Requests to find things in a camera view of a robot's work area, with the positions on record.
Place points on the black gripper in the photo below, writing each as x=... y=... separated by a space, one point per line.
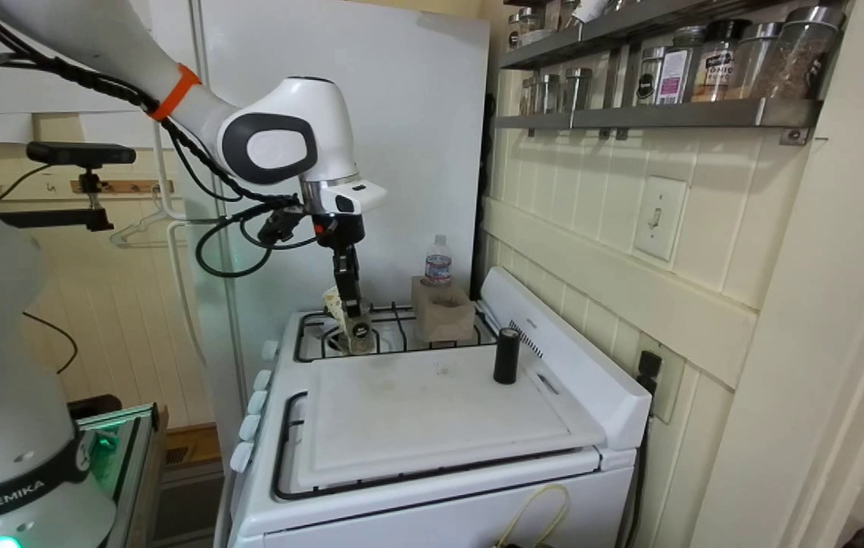
x=341 y=234

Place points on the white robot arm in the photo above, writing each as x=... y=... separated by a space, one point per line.
x=295 y=133

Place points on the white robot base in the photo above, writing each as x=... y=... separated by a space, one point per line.
x=45 y=488

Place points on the clear plastic water bottle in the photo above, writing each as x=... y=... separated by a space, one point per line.
x=439 y=264

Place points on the black spice bottle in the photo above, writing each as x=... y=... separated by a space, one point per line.
x=507 y=356

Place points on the metal spice rack shelf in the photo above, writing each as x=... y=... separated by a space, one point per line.
x=676 y=65

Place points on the black stove burner grate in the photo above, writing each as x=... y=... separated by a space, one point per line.
x=393 y=329

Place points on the brown cardboard box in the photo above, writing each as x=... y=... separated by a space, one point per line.
x=443 y=314

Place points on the white cutting board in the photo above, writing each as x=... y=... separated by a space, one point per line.
x=401 y=415

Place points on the white refrigerator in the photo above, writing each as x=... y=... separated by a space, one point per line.
x=415 y=89

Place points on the white gas stove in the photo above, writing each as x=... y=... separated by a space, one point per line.
x=554 y=500

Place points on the black camera on stand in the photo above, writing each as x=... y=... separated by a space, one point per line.
x=86 y=157

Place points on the white light switch plate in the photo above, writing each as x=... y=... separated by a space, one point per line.
x=659 y=219

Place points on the black wall plug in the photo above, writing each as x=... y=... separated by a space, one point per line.
x=650 y=371

